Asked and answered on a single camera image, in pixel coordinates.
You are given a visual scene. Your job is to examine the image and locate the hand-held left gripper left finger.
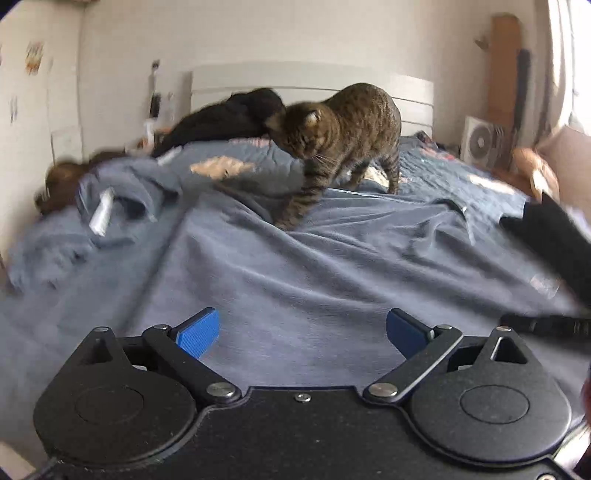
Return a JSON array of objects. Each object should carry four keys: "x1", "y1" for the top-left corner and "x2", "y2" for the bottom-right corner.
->
[{"x1": 74, "y1": 308, "x2": 242, "y2": 407}]

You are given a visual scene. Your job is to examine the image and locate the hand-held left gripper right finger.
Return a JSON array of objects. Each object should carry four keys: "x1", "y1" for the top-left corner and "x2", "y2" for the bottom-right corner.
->
[{"x1": 362, "y1": 309, "x2": 541, "y2": 406}]

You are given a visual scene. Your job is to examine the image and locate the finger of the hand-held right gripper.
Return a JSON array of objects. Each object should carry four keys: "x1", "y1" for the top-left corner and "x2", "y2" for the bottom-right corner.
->
[{"x1": 501, "y1": 313, "x2": 591, "y2": 344}]

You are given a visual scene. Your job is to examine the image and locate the black garment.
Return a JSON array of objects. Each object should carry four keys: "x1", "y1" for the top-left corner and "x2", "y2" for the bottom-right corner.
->
[{"x1": 501, "y1": 191, "x2": 591, "y2": 308}]

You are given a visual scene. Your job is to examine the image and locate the blue-grey fleece pajama top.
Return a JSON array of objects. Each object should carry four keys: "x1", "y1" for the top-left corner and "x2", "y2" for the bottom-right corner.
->
[{"x1": 7, "y1": 157, "x2": 185, "y2": 291}]

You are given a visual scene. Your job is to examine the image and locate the white paper garment tag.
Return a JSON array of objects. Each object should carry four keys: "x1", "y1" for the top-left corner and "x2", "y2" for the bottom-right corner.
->
[{"x1": 88, "y1": 187, "x2": 116, "y2": 236}]

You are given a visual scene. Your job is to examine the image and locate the blue-grey quilted fish-print bedspread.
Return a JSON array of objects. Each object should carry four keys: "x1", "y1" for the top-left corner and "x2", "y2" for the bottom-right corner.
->
[{"x1": 152, "y1": 134, "x2": 536, "y2": 217}]

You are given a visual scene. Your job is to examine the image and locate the white box fan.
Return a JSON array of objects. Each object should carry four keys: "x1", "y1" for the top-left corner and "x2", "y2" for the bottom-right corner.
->
[{"x1": 461, "y1": 115, "x2": 504, "y2": 167}]

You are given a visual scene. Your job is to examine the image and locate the brown padded jacket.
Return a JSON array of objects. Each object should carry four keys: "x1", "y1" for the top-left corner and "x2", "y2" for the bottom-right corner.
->
[{"x1": 34, "y1": 150, "x2": 130, "y2": 217}]

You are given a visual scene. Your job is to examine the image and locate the tabby cat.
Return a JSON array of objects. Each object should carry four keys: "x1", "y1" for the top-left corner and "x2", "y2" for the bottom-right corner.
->
[{"x1": 265, "y1": 83, "x2": 402, "y2": 232}]

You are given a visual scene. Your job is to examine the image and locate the black padded jacket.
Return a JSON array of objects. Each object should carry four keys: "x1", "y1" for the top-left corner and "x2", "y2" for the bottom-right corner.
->
[{"x1": 150, "y1": 88, "x2": 286, "y2": 158}]

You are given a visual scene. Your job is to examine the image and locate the white wardrobe drawer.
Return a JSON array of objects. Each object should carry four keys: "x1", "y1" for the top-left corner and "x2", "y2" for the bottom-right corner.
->
[{"x1": 50, "y1": 127, "x2": 84, "y2": 162}]

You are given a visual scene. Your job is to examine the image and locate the black hairbrush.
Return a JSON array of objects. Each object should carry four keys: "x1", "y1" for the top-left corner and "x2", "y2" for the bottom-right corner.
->
[{"x1": 148, "y1": 60, "x2": 162, "y2": 118}]

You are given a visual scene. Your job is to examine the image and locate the white wardrobe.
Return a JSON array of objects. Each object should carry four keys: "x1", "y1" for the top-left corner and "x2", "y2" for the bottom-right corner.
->
[{"x1": 0, "y1": 0, "x2": 86, "y2": 259}]

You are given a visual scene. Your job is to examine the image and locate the white bed headboard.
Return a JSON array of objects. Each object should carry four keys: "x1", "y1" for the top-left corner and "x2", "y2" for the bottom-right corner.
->
[{"x1": 190, "y1": 62, "x2": 435, "y2": 144}]

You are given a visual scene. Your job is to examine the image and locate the flat cardboard sheet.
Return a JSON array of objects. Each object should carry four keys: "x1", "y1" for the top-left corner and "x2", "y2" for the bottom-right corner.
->
[{"x1": 487, "y1": 14, "x2": 522, "y2": 134}]

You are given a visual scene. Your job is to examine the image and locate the beige curtains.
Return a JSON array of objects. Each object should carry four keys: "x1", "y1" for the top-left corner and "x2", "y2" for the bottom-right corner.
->
[{"x1": 545, "y1": 0, "x2": 578, "y2": 139}]

